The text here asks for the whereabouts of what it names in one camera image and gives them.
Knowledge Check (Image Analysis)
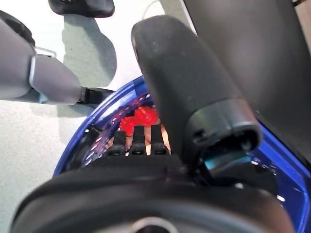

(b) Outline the red round vegetable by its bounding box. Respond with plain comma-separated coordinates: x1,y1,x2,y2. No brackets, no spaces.
120,106,161,136

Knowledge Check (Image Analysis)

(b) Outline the silver robot right leg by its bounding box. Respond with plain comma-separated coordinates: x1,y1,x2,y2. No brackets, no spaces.
0,9,115,106

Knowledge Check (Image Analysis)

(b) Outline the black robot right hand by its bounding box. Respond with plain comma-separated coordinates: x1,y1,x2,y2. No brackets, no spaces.
9,15,296,233

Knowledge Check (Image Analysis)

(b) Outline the blue plastic shopping basket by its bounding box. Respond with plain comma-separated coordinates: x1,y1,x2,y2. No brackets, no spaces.
52,75,311,233

